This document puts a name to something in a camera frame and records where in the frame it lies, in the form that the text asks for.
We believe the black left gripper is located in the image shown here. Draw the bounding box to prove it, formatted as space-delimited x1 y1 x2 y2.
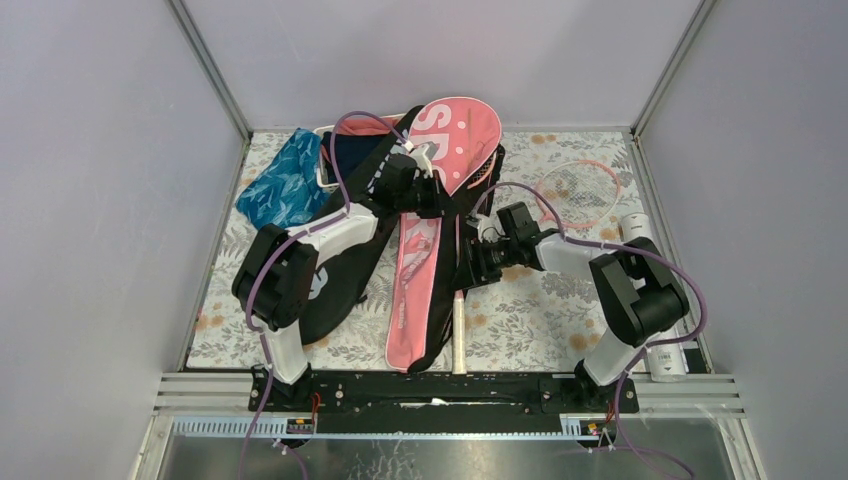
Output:
393 169 458 219

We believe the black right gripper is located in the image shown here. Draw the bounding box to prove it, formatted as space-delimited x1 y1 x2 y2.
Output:
448 237 518 293

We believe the black Crossway racket bag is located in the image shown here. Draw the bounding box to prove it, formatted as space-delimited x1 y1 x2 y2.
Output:
295 107 421 345

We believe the pink racket bag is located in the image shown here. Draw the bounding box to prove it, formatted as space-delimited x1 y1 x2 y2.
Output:
385 97 505 373

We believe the white shuttlecock tube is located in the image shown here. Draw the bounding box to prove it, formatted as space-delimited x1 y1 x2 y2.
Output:
619 212 687 383

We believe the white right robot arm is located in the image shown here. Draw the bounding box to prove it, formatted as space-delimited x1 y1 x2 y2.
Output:
453 202 690 412

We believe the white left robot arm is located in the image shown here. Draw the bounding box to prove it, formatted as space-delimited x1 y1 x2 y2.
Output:
232 153 449 411

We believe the navy folded clothing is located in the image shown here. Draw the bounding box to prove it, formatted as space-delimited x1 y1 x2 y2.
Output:
321 132 386 184

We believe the white perforated plastic basket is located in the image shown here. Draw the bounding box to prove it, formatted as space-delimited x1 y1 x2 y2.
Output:
313 124 405 191

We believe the coral folded clothing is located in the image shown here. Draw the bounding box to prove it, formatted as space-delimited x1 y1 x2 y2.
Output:
337 115 403 136

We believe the floral table mat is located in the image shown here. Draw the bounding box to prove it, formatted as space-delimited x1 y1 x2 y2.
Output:
185 130 704 374

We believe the blue patterned cloth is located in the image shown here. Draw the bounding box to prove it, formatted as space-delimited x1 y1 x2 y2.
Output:
235 129 329 229

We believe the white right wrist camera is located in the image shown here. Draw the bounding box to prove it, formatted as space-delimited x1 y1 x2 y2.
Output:
469 214 504 243

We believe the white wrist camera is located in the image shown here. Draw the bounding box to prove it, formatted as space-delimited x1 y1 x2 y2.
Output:
469 214 504 243
407 142 439 179

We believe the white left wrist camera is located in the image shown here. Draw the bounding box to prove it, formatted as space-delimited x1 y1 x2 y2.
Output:
407 142 439 179

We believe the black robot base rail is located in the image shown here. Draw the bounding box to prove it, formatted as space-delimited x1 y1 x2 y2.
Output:
248 366 640 434

